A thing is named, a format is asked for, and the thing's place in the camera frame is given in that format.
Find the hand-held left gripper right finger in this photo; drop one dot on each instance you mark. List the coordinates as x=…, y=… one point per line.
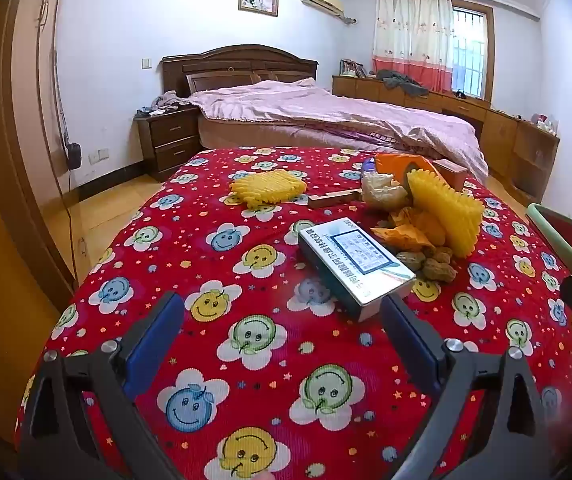
x=411, y=345

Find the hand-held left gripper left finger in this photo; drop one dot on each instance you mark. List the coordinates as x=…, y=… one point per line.
x=153, y=340

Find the red bin with green rim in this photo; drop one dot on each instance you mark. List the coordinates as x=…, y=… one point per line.
x=571, y=235

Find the white and green medicine box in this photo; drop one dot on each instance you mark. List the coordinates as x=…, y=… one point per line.
x=361, y=270

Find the orange plastic bag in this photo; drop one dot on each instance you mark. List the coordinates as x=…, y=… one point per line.
x=411, y=232

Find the large yellow foam net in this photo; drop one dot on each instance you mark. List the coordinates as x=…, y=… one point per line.
x=446, y=210

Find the purple packet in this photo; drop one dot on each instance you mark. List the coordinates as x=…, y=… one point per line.
x=368, y=166

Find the red smiley flower blanket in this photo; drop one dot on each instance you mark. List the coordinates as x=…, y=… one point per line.
x=266, y=360

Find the wooden corner shelf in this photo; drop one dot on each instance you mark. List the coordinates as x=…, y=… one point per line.
x=531, y=160

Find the crumpled white plastic bag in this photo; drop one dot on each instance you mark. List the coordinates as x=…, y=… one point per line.
x=381, y=190

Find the wooden block piece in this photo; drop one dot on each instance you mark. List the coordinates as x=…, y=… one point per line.
x=328, y=200

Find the brown cardboard box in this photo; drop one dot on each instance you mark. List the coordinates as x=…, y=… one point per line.
x=453, y=172

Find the small yellow foam net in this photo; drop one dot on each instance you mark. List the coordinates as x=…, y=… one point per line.
x=266, y=187

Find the black power adapter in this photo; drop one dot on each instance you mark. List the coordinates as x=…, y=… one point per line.
x=73, y=156

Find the dark wooden nightstand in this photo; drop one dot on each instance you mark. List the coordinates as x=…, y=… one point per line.
x=171, y=135

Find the long wooden dresser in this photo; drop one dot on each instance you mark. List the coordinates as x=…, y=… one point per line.
x=461, y=110

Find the pile of light clothes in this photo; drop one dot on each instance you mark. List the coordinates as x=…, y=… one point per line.
x=163, y=102

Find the dark grey clothes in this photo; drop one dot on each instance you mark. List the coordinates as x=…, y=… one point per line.
x=398, y=80

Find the barred window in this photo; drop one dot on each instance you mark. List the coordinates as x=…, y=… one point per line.
x=468, y=55

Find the small standing photo frames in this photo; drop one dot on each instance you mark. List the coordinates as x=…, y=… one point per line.
x=352, y=68

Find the dark wooden bed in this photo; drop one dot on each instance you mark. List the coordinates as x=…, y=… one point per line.
x=236, y=60

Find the floral curtain with red hem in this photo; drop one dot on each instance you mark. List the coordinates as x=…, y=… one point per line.
x=411, y=35

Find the white wall socket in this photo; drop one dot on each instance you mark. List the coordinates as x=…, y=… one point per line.
x=99, y=155

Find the white wall switch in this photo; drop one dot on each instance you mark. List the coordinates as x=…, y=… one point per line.
x=146, y=63

